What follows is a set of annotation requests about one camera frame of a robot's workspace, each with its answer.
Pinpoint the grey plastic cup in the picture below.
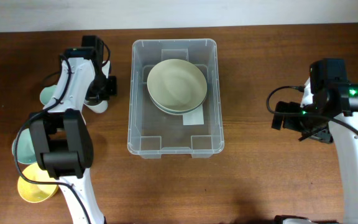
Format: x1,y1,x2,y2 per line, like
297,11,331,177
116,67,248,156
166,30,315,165
84,60,111,113

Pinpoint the green plastic cup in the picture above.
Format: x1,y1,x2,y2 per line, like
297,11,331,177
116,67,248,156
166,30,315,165
40,85,57,105

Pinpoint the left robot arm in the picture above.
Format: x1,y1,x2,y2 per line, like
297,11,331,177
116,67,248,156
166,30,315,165
25,35,117,223

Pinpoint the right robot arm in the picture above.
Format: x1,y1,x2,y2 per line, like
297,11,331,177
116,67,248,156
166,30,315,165
273,58,358,223

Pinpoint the clear plastic storage bin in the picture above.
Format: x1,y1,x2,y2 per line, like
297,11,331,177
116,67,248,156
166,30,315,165
127,39,224,159

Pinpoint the green small bowl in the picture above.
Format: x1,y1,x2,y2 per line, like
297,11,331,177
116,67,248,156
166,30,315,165
17,129,37,165

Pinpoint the white label in bin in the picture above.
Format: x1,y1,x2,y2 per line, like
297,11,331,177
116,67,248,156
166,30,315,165
183,105,204,126

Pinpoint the yellow small bowl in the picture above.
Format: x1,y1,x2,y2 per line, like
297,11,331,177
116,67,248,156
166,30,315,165
17,164,58,203

